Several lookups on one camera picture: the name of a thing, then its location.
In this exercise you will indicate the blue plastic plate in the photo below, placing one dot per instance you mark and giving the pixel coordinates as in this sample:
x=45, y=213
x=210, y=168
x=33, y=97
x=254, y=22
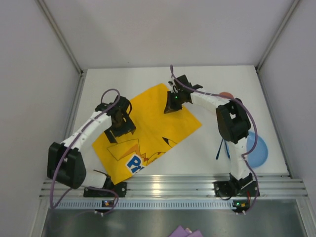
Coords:
x=260, y=153

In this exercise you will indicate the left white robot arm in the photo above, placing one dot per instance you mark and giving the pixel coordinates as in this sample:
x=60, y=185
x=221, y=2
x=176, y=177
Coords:
x=66, y=160

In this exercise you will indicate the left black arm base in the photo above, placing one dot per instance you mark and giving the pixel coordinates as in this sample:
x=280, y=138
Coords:
x=108, y=191

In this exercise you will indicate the red plastic cup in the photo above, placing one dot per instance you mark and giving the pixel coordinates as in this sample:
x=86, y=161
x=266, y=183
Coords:
x=227, y=94

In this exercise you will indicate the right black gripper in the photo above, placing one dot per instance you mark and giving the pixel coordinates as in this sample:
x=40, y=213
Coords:
x=173, y=103

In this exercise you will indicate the aluminium mounting rail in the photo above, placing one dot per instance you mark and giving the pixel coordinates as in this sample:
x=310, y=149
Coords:
x=202, y=186

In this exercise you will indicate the yellow cartoon placemat cloth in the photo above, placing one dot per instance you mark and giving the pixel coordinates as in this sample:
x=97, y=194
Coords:
x=156, y=133

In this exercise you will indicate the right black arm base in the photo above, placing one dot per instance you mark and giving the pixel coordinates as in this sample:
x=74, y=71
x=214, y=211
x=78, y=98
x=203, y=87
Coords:
x=237, y=188

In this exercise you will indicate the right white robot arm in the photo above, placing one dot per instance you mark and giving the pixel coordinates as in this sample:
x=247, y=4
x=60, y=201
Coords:
x=232, y=120

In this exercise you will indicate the slotted grey cable duct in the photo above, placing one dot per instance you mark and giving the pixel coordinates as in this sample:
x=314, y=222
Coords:
x=157, y=204

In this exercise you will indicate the purple cloth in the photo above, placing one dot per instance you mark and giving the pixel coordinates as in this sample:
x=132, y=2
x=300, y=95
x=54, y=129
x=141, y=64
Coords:
x=185, y=232

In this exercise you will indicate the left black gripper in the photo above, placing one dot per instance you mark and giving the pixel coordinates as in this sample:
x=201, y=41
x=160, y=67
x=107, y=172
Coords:
x=122, y=129

